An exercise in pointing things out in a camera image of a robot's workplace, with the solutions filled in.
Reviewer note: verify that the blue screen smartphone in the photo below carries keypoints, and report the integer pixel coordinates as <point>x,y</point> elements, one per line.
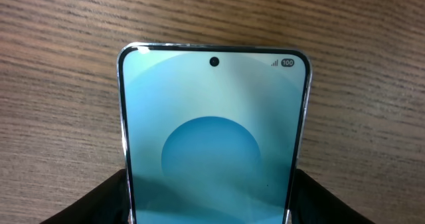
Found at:
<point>211,134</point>

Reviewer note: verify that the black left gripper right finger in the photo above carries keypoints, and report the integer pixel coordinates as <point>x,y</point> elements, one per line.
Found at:
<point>311,203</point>

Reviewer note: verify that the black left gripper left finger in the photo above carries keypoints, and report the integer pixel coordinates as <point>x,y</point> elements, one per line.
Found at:
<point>108,203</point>

